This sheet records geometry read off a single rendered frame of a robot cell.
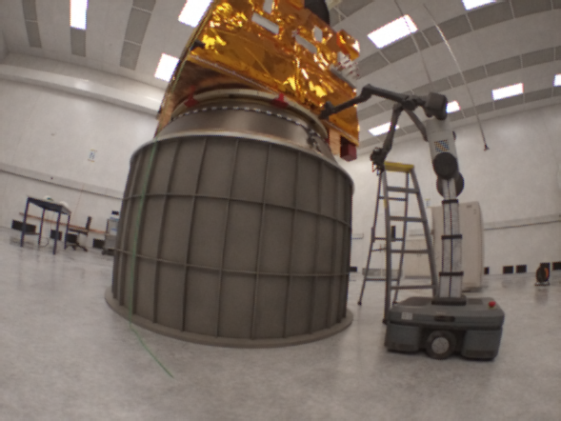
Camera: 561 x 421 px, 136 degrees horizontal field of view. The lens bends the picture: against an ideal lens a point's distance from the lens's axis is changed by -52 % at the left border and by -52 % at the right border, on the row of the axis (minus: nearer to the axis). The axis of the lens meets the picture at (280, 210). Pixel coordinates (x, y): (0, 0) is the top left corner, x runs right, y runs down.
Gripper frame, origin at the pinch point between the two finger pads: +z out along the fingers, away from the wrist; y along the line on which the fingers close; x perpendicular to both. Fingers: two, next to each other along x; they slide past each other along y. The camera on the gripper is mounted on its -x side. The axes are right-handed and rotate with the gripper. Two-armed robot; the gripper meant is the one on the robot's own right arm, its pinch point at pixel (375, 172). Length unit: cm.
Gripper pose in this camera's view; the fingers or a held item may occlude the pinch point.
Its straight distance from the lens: 198.4
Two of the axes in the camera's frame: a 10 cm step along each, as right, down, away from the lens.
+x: 5.8, 4.1, -7.1
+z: -4.3, 8.9, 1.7
